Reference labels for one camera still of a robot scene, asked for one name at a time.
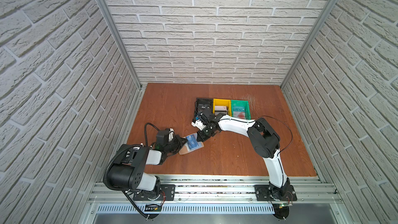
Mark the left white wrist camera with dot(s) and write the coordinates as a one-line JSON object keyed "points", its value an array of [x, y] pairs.
{"points": [[171, 134]]}

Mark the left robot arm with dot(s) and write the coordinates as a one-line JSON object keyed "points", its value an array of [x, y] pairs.
{"points": [[126, 169]]}

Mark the yellow storage bin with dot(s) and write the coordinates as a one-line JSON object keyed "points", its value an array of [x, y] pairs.
{"points": [[223, 102]]}

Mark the aluminium rail frame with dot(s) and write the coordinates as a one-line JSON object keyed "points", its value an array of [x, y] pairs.
{"points": [[208, 194]]}

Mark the green storage bin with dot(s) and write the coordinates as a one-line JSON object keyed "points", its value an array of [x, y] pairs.
{"points": [[244, 104]]}

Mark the cards in green bin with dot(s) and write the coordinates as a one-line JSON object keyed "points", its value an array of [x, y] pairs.
{"points": [[239, 112]]}

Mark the tan leather card holder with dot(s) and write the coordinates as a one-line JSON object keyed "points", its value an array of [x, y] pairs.
{"points": [[186, 150]]}

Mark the cards in yellow bin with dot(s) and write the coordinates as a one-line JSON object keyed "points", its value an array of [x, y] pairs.
{"points": [[221, 109]]}

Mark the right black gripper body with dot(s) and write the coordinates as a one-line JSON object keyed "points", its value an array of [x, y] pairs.
{"points": [[208, 129]]}

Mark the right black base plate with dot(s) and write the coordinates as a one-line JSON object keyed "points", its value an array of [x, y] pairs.
{"points": [[273, 193]]}

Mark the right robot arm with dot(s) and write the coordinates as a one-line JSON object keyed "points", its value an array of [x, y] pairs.
{"points": [[264, 139]]}

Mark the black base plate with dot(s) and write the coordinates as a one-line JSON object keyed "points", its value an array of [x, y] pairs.
{"points": [[162, 192], [273, 193]]}

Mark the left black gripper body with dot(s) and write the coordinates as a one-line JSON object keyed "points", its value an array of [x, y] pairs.
{"points": [[173, 146]]}

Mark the black storage bin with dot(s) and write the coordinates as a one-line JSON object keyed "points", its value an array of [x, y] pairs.
{"points": [[202, 104]]}

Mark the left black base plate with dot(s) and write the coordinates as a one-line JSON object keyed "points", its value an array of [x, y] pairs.
{"points": [[162, 192]]}

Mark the blue credit card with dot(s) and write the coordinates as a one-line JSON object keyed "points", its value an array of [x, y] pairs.
{"points": [[192, 142]]}

